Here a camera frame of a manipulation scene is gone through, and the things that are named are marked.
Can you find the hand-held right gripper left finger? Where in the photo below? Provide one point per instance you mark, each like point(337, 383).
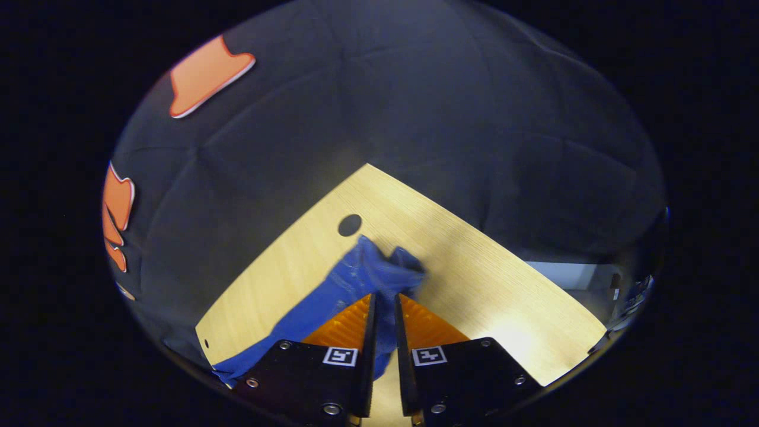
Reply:
point(369, 356)

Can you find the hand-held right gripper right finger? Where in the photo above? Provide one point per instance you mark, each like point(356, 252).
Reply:
point(403, 362)

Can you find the blue jeans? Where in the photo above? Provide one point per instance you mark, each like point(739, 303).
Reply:
point(356, 279)

